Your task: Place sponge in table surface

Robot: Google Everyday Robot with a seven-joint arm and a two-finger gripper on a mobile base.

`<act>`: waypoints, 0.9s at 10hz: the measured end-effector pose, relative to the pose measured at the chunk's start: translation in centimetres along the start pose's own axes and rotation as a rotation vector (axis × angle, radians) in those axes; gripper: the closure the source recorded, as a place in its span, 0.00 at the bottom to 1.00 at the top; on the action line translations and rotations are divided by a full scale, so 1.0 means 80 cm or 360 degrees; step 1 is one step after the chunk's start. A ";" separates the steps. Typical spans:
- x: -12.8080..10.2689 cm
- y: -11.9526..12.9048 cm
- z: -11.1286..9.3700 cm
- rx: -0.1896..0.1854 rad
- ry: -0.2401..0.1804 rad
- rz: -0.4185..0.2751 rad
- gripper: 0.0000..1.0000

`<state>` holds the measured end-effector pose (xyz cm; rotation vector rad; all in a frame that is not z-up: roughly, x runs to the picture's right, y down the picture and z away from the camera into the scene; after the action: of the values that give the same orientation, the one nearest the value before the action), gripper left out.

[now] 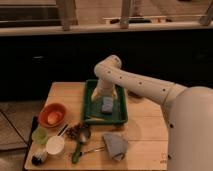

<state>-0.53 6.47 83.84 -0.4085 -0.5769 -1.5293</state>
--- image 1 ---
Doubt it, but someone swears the green handled metal ladle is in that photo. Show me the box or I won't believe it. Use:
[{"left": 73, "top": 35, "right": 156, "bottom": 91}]
[{"left": 71, "top": 128, "right": 91, "bottom": 164}]

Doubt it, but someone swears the grey folded cloth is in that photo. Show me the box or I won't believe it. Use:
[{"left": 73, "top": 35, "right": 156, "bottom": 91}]
[{"left": 102, "top": 133, "right": 128, "bottom": 161}]

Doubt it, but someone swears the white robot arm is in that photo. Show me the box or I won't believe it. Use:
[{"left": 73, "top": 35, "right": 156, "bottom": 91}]
[{"left": 92, "top": 55, "right": 213, "bottom": 171}]

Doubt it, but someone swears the orange bowl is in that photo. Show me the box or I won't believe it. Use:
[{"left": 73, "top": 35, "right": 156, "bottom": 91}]
[{"left": 38, "top": 103, "right": 66, "bottom": 128}]

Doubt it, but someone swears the yellow stick in tray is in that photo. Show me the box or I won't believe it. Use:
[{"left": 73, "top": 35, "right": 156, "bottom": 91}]
[{"left": 88, "top": 116, "right": 105, "bottom": 120}]

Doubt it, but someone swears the green plastic cup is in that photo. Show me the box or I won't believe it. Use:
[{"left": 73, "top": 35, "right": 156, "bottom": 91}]
[{"left": 32, "top": 127, "right": 48, "bottom": 145}]

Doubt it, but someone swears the metal spoon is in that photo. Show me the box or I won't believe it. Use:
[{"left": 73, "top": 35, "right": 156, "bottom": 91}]
[{"left": 69, "top": 146, "right": 106, "bottom": 157}]

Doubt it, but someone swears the blue sponge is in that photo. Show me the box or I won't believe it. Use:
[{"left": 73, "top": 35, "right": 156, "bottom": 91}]
[{"left": 101, "top": 97, "right": 113, "bottom": 113}]

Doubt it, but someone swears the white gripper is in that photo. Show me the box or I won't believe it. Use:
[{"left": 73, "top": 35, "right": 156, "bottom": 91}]
[{"left": 91, "top": 79, "right": 117, "bottom": 101}]

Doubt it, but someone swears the orange fruit in bowl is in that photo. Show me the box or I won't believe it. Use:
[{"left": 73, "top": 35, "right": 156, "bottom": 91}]
[{"left": 47, "top": 111, "right": 62, "bottom": 125}]

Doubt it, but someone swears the dark brown bowl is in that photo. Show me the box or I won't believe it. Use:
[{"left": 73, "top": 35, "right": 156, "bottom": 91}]
[{"left": 127, "top": 90, "right": 143, "bottom": 99}]

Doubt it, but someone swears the white cup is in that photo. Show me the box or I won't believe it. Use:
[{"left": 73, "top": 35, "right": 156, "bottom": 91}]
[{"left": 45, "top": 136, "right": 65, "bottom": 157}]

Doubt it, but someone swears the green plastic tray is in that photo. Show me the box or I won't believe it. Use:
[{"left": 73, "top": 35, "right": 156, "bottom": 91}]
[{"left": 81, "top": 79, "right": 128, "bottom": 125}]

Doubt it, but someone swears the black stick utensil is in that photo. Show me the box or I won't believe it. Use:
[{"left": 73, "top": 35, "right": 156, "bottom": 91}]
[{"left": 58, "top": 124, "right": 68, "bottom": 136}]

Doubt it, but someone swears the brown pine cone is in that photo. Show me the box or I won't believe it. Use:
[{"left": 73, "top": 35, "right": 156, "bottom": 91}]
[{"left": 66, "top": 123, "right": 89, "bottom": 140}]

